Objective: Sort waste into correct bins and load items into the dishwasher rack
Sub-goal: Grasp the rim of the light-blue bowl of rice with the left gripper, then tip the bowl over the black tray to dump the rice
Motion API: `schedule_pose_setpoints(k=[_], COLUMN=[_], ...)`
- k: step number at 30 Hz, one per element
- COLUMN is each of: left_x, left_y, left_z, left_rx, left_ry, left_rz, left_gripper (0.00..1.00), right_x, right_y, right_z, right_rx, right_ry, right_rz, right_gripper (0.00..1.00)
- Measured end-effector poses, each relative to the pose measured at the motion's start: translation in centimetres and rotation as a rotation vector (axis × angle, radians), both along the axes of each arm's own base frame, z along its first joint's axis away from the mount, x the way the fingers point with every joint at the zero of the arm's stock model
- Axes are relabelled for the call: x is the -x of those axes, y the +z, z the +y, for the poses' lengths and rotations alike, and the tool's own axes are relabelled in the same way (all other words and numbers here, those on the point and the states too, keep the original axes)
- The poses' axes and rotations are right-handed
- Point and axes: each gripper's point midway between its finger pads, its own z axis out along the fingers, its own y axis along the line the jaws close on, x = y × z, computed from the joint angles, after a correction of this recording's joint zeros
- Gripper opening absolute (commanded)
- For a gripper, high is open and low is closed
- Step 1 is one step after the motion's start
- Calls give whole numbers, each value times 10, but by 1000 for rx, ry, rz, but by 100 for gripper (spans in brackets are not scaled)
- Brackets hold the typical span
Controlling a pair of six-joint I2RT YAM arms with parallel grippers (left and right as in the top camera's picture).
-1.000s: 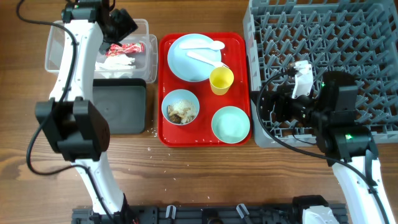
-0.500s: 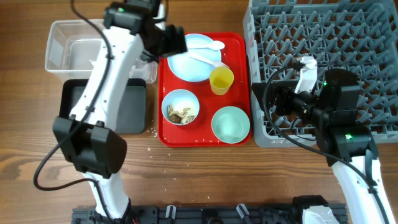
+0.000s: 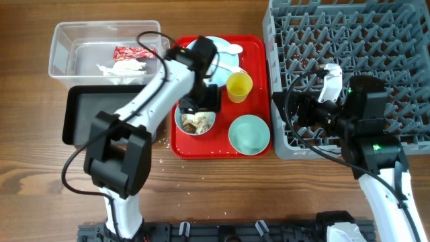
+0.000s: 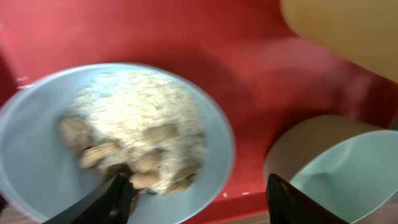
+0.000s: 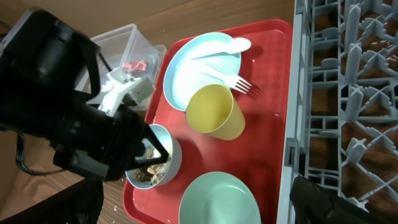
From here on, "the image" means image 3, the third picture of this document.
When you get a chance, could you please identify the mint green bowl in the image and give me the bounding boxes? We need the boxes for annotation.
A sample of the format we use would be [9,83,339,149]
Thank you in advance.
[228,114,271,156]

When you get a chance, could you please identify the clear plastic bin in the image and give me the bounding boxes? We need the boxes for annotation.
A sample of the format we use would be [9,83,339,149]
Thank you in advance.
[48,20,161,88]

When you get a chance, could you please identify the grey dishwasher rack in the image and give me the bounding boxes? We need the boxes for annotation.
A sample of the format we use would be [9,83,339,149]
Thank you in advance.
[262,0,429,155]

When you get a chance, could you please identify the red snack wrapper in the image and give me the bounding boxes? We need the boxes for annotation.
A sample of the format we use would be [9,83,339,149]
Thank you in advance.
[113,46,156,61]

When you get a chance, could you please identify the white plastic fork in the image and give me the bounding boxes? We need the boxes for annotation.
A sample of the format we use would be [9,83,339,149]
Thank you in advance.
[214,63,247,73]

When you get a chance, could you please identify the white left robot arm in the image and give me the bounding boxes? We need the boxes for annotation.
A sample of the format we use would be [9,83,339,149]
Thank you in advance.
[61,36,221,241]

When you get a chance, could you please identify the red serving tray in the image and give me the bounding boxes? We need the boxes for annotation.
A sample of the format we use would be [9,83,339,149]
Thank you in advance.
[170,35,271,159]

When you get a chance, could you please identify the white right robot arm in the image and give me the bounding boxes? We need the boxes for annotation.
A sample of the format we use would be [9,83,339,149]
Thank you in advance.
[272,64,427,241]

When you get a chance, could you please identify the white plastic spoon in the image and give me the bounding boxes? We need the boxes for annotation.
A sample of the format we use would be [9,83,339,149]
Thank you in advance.
[216,43,243,54]

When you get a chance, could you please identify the light blue plate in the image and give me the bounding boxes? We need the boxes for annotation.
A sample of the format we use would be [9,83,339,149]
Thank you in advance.
[204,36,239,87]

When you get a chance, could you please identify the black plastic tray bin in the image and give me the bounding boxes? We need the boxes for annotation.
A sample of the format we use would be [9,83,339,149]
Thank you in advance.
[62,85,144,147]

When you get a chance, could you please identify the yellow plastic cup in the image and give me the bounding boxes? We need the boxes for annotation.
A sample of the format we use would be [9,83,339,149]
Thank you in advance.
[226,72,253,103]

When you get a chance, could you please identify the light blue bowl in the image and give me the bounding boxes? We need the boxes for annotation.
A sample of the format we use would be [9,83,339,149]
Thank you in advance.
[173,107,216,136]

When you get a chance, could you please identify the rice and food leftovers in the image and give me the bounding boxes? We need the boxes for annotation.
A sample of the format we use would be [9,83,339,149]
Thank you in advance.
[181,112,214,134]

